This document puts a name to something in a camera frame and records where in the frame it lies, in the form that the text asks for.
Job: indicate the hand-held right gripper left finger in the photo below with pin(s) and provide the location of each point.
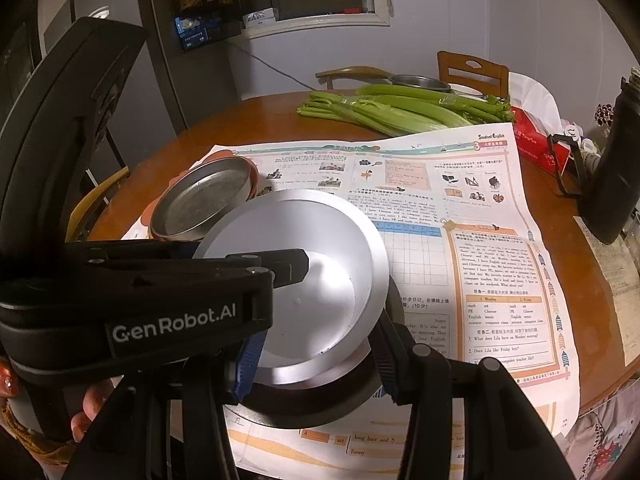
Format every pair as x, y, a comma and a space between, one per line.
247, 371

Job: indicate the white plastic bottle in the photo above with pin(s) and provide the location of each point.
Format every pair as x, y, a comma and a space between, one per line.
571, 132

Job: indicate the blue box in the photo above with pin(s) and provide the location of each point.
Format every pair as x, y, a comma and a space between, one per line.
197, 34

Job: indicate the red tissue box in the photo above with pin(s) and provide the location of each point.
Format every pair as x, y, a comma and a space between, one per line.
535, 140

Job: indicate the printed newspaper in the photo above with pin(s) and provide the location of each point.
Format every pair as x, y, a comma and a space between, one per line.
475, 270

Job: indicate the white box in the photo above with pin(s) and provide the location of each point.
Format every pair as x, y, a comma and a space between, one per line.
260, 18

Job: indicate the wooden chair with cutout backrest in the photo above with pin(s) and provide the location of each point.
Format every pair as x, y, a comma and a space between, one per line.
452, 73

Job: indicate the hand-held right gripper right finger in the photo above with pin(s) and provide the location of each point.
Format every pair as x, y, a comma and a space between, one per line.
388, 362

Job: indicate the printed cloth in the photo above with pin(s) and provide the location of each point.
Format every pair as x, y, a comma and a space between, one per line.
605, 440

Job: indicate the orange plate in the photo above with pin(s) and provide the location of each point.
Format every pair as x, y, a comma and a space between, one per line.
254, 180

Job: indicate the shallow steel plate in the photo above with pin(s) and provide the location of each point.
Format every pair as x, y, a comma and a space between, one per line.
200, 205

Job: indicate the person's left hand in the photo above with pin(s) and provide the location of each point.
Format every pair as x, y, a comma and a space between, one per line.
92, 401

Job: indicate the white plastic bag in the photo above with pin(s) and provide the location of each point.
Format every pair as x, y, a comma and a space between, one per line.
535, 95

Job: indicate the dried flower bunch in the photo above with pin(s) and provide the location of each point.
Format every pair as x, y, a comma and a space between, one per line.
604, 115

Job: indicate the black water bottle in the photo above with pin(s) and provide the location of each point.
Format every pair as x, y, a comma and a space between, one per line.
615, 170

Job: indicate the large white bowl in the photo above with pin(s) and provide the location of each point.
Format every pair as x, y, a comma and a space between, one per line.
250, 220

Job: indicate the steel bowl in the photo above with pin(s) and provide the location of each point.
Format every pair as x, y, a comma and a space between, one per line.
310, 406

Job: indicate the grey refrigerator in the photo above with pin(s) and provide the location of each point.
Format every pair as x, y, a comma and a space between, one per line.
120, 35

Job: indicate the celery bunch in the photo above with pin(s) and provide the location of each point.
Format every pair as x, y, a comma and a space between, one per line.
400, 110

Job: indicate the yellow wooden chair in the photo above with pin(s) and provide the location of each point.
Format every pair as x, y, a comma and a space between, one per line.
95, 200

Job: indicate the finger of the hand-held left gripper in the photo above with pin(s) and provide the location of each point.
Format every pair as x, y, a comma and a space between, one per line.
290, 268

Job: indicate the small metal bowl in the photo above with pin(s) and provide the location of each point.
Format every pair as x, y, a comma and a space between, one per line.
420, 81

